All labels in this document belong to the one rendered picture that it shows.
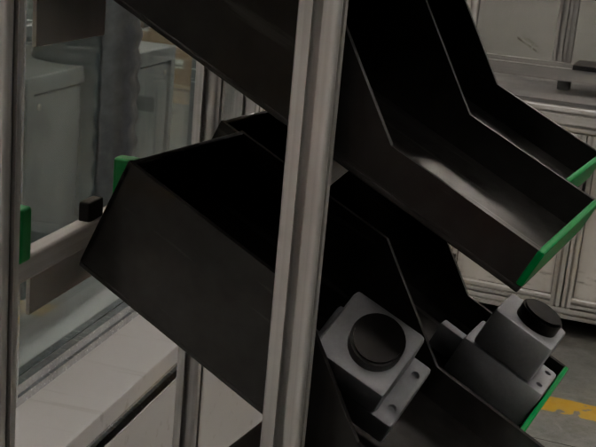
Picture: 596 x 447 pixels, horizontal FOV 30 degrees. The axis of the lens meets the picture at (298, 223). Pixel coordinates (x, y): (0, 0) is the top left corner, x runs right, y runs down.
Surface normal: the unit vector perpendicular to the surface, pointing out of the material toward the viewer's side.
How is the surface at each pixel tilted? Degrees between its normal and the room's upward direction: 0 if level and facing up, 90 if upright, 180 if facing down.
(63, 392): 0
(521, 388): 90
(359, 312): 47
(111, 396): 0
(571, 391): 0
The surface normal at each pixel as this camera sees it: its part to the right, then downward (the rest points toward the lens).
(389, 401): 0.12, -0.45
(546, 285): -0.34, 0.22
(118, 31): 0.66, -0.03
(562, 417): 0.09, -0.96
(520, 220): 0.46, -0.79
